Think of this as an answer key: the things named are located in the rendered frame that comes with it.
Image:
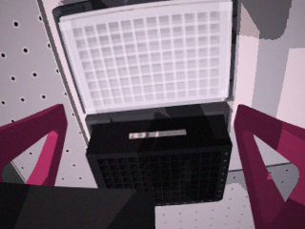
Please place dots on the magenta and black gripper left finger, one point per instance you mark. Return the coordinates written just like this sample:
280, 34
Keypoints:
18, 136

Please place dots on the light grey perforated base plate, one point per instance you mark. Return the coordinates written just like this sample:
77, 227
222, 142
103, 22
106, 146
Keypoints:
30, 83

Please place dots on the black deep-well block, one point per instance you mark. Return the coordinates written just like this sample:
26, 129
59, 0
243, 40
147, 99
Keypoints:
163, 143

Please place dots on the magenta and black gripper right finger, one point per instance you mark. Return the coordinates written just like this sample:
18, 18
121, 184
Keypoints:
269, 209

